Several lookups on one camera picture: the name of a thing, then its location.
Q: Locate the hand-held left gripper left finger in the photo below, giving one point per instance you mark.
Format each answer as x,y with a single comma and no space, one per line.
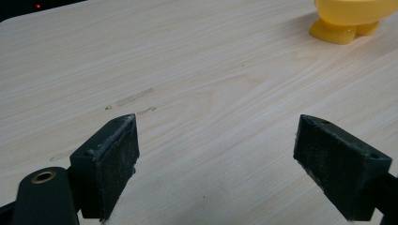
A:
106,162

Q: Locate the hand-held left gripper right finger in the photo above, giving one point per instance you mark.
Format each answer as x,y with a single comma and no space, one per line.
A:
338,162

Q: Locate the yellow plastic footed toy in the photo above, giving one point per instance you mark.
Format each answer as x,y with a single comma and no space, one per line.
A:
347,18

